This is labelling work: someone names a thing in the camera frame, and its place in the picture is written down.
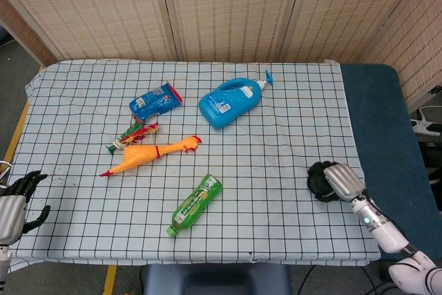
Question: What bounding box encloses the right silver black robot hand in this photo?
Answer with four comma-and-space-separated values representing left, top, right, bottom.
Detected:
312, 161, 367, 204

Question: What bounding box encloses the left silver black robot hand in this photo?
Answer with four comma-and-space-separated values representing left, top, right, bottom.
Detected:
0, 170, 52, 245

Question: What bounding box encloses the black round cap object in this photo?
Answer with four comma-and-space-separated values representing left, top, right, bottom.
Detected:
307, 161, 341, 204

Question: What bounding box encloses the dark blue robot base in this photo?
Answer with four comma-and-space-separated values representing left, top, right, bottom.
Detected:
142, 263, 294, 295

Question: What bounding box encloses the dark blue padded table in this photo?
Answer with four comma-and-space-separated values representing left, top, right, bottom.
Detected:
339, 63, 442, 265

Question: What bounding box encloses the white black checkered tablecloth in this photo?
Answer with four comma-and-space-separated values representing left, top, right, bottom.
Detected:
7, 59, 381, 274

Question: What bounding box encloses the blue pump detergent bottle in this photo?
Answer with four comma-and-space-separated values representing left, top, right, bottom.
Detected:
198, 69, 276, 131

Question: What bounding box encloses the yellow rubber chicken toy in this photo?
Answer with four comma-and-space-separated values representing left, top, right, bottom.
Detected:
99, 135, 203, 178

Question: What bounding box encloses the colourful feather shuttlecock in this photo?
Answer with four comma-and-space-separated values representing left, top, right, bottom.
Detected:
105, 122, 160, 154

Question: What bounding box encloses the green tea plastic bottle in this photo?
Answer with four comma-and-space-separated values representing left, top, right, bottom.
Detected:
167, 173, 224, 238

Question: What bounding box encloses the woven folding screen panel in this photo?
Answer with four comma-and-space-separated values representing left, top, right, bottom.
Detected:
278, 0, 430, 65
0, 0, 184, 64
0, 0, 59, 67
157, 0, 309, 64
361, 0, 442, 111

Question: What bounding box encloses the blue snack bag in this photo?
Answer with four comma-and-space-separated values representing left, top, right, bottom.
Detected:
128, 80, 184, 124

